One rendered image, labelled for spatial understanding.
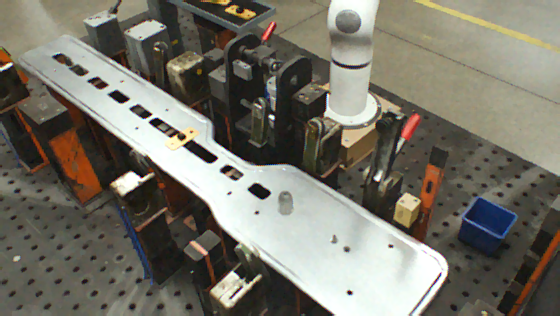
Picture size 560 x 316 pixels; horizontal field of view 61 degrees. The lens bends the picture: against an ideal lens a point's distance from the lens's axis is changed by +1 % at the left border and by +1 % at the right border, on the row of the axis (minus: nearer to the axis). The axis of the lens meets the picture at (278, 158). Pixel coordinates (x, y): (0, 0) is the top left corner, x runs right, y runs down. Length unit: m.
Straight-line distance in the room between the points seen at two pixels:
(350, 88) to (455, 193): 0.43
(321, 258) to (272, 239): 0.10
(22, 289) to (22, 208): 0.29
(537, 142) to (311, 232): 2.06
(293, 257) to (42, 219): 0.87
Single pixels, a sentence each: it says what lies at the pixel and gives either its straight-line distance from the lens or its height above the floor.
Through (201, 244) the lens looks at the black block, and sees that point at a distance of 0.97.
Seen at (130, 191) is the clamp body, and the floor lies 1.04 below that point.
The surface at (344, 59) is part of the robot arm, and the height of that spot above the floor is 1.02.
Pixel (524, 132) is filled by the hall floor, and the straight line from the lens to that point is 2.90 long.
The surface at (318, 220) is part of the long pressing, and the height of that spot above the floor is 1.00.
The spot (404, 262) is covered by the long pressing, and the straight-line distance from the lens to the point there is 0.93.
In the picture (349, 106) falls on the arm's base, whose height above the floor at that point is 0.86.
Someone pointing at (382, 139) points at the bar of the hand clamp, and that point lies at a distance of 0.92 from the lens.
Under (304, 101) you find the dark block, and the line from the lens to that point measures 1.06.
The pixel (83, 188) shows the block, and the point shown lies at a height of 0.77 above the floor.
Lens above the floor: 1.76
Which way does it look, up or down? 44 degrees down
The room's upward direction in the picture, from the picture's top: 4 degrees counter-clockwise
